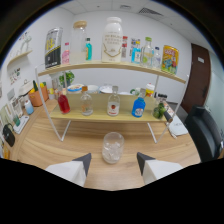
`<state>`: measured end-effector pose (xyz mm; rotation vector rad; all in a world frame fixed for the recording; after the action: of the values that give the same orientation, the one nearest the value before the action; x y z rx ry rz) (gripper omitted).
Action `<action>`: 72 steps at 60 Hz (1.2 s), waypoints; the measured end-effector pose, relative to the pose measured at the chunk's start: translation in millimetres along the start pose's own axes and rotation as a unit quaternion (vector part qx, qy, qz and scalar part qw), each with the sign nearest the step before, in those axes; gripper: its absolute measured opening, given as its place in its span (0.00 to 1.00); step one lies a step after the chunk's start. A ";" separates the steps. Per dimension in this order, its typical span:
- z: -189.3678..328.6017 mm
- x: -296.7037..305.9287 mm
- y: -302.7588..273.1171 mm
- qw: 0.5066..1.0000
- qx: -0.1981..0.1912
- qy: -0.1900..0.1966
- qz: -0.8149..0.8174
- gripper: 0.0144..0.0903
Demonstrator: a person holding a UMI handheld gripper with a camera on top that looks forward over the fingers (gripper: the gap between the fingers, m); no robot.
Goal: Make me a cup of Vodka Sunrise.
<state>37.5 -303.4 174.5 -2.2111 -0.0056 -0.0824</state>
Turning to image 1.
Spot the cup noodle blue lid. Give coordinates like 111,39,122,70
67,83,84,94

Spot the blue liquid bottle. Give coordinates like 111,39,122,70
131,88,147,118

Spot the orange storage basket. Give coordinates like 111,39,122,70
28,84,50,108

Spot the small pink bottle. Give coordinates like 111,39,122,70
61,42,71,65

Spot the tall black silver can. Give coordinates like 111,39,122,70
44,27,64,69

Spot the brown door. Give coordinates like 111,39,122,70
180,43,212,114

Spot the clear bottle orange cap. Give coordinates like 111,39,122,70
79,85,94,117

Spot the multicoloured wall poster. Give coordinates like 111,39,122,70
129,37,141,51

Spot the patterned bowl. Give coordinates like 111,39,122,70
99,84,114,94

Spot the teal liquid bottle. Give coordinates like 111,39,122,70
85,37,93,62

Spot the white tray device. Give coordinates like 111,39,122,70
13,114,30,135

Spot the blue and white cup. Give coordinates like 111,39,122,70
24,99,35,116

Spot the clear glass cup with ice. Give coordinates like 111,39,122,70
101,131,125,165

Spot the green mug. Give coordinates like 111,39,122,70
129,87,141,96

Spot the light blue bottle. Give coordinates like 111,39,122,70
130,39,142,64

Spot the yellow red paper cup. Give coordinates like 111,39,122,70
145,83,156,98

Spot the white mug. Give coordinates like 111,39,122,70
87,84,100,94

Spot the black handbag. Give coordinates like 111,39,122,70
1,123,16,148

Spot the ceiling air vent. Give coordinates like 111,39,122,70
138,7,164,17

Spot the large glass jar wooden lid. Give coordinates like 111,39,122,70
69,20,88,65

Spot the wooden wall shelf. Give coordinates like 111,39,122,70
6,49,34,68

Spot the dark wooden muddler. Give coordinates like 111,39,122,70
159,108,174,124

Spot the two-tier wooden shelf rack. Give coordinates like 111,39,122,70
34,59,190,144

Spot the white bag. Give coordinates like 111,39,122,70
167,119,190,138

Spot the black sofa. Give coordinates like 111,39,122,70
184,105,224,164

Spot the clear bottle red label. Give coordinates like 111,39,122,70
106,85,121,117

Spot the glass jar with limes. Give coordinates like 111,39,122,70
152,94,168,120

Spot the clear bottle blue cap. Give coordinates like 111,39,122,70
152,46,163,69

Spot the yellow drink can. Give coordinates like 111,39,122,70
161,44,180,75

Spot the large white milk bottle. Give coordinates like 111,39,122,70
100,16,124,64

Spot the clear bottle green cap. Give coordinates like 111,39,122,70
141,36,155,68

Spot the red wall poster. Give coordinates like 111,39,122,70
121,35,129,60

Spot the small red liquid bottle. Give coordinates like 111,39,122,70
57,87,71,115

